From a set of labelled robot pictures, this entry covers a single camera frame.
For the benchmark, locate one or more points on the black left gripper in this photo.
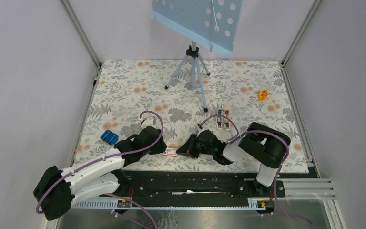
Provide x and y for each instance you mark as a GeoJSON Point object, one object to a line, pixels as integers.
{"type": "Point", "coordinates": [161, 149]}

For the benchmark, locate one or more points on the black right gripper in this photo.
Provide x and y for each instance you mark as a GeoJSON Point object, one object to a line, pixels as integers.
{"type": "Point", "coordinates": [188, 148]}

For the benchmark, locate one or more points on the red white staple box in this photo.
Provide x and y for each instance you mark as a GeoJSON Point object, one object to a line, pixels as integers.
{"type": "Point", "coordinates": [170, 152]}

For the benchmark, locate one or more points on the pink mini stapler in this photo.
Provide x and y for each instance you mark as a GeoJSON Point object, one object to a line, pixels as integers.
{"type": "Point", "coordinates": [226, 121]}

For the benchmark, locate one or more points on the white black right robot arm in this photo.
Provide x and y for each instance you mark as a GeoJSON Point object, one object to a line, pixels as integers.
{"type": "Point", "coordinates": [268, 146]}

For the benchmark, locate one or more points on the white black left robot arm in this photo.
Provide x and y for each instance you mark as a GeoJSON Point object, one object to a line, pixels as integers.
{"type": "Point", "coordinates": [59, 189]}

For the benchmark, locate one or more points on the blue small box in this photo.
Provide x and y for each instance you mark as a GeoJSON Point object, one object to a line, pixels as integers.
{"type": "Point", "coordinates": [109, 137]}

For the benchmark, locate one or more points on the floral patterned table mat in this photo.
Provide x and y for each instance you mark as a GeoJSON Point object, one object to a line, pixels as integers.
{"type": "Point", "coordinates": [127, 89]}

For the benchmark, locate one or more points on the yellow red small toy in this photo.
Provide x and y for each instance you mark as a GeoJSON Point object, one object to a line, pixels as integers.
{"type": "Point", "coordinates": [263, 95]}

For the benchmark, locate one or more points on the blue music stand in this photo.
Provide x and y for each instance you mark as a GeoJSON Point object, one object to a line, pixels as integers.
{"type": "Point", "coordinates": [211, 24]}

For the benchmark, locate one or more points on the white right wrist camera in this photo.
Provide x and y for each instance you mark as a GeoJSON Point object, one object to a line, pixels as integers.
{"type": "Point", "coordinates": [202, 130]}

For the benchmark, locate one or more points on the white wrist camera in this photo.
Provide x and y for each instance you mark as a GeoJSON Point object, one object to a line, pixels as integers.
{"type": "Point", "coordinates": [149, 121]}
{"type": "Point", "coordinates": [202, 130]}

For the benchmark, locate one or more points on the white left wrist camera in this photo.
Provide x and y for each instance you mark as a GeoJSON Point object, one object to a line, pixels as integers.
{"type": "Point", "coordinates": [149, 121]}

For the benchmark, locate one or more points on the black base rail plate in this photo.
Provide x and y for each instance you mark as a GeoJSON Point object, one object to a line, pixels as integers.
{"type": "Point", "coordinates": [150, 184]}

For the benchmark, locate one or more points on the grey cable duct strip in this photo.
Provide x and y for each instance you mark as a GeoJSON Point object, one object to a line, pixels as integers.
{"type": "Point", "coordinates": [183, 202]}

